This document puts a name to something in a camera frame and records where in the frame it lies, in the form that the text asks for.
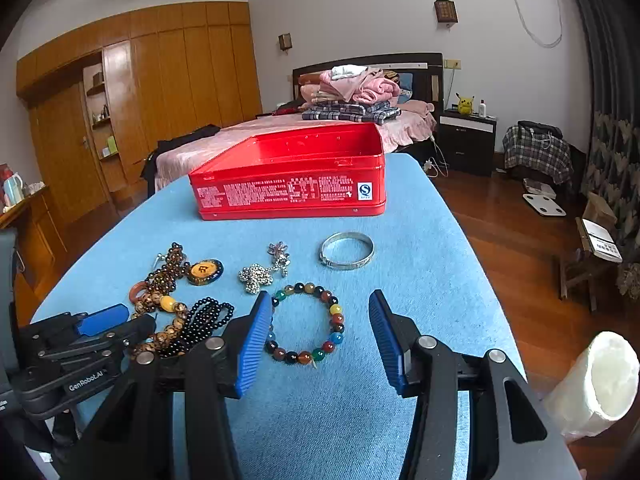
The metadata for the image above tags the dark nightstand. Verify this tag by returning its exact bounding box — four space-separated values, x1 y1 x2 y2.
439 110 498 177

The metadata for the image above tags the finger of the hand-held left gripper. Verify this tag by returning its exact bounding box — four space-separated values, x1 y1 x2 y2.
19 304 132 357
37 317 157 377

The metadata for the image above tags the orange stone ring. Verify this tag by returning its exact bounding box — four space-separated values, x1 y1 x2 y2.
128 281 152 307

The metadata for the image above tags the pile of pink folded clothes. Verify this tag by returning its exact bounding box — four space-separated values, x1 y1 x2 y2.
300 65 403 107

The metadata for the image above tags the bed with pink bedspread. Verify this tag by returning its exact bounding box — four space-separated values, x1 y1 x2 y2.
152 52 446 193

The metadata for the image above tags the brown bead necklace amber pendant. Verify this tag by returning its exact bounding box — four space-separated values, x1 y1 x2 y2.
142 241 225 306

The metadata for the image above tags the white wall cable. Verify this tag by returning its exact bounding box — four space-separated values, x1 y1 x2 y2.
509 0 563 48

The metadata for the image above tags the black bead bracelet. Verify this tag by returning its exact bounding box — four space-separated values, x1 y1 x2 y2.
160 297 236 358

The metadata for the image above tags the silver flower brooch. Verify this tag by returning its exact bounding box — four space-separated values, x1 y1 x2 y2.
267 241 293 278

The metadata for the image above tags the dark patterned curtain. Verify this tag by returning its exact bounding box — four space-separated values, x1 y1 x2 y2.
555 0 640 301

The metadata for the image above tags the wooden stool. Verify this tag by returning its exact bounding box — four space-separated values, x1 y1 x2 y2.
557 255 621 313

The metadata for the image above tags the plaid folded blanket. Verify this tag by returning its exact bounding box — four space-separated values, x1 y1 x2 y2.
301 101 401 125

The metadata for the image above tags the wooden wardrobe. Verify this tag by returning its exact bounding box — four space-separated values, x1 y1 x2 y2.
15 1 263 221

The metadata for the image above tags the white bathroom scale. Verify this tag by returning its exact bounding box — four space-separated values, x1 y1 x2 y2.
523 192 567 217

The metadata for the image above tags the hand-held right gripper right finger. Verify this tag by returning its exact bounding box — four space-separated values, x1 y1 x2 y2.
368 289 583 480

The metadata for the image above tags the wooden side cabinet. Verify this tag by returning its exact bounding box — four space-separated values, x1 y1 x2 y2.
0 185 68 326

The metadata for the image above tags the white flat box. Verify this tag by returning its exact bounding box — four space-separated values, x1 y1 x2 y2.
524 177 557 198

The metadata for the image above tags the white printed box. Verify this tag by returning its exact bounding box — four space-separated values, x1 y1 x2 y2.
575 216 623 263

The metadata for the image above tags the multicolour bead bracelet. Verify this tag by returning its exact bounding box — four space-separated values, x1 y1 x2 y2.
264 281 347 368

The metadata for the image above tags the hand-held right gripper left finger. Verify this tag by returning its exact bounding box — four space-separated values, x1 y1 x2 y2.
65 290 275 480

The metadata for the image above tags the black garment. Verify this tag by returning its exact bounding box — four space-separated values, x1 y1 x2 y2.
140 125 221 192

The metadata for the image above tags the red plastic bin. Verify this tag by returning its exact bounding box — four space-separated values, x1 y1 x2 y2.
188 121 388 222

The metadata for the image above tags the wide silver bangle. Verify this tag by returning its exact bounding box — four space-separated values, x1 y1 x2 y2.
319 231 375 271

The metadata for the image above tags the plaid bag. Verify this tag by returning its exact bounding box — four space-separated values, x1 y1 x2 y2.
502 121 573 186

